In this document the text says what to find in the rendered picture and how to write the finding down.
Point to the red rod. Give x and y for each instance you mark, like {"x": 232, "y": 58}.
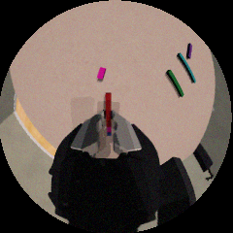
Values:
{"x": 108, "y": 108}

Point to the green rod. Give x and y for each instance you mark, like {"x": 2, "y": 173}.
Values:
{"x": 175, "y": 82}

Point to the turquoise rod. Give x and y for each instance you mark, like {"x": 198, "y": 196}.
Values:
{"x": 180, "y": 56}

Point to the purple rod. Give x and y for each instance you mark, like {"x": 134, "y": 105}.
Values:
{"x": 189, "y": 49}

